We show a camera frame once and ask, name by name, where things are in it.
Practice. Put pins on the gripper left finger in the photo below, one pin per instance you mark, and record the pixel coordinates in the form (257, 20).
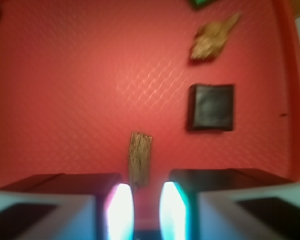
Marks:
(95, 206)

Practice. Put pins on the green foam block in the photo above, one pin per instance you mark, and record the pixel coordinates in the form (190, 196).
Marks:
(199, 4)

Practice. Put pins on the tan seashell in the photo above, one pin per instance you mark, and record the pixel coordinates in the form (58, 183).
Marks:
(212, 37)

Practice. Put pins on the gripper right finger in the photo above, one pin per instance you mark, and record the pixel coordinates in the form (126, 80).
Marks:
(229, 204)

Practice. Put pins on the brown wood chip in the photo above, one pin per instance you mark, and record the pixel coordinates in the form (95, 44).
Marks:
(139, 160)

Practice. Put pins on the black rectangular block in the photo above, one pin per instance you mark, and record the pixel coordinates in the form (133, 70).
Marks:
(211, 108)

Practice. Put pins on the red plastic tray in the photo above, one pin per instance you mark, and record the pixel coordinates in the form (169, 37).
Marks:
(77, 77)

